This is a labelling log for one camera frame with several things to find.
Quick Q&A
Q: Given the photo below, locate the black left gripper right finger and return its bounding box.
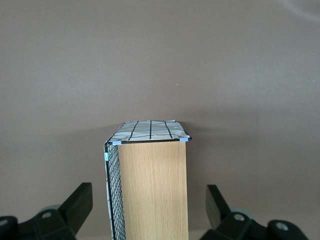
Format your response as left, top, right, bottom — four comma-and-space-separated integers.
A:
201, 184, 307, 240

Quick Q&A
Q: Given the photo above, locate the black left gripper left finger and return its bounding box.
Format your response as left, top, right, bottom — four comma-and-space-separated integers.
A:
0, 182, 94, 240

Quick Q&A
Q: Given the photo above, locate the wire basket with checked lining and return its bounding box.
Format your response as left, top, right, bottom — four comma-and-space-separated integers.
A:
102, 119, 192, 240

